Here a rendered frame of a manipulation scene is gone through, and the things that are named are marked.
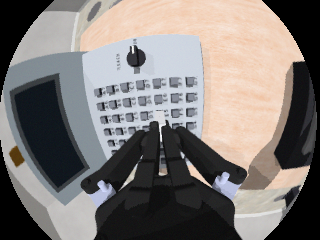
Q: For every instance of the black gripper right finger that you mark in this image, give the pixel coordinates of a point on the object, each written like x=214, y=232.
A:
x=222, y=175

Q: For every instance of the large grey cabinet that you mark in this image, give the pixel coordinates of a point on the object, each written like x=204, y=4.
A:
x=49, y=102

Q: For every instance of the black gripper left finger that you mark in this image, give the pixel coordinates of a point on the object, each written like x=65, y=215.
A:
x=109, y=179

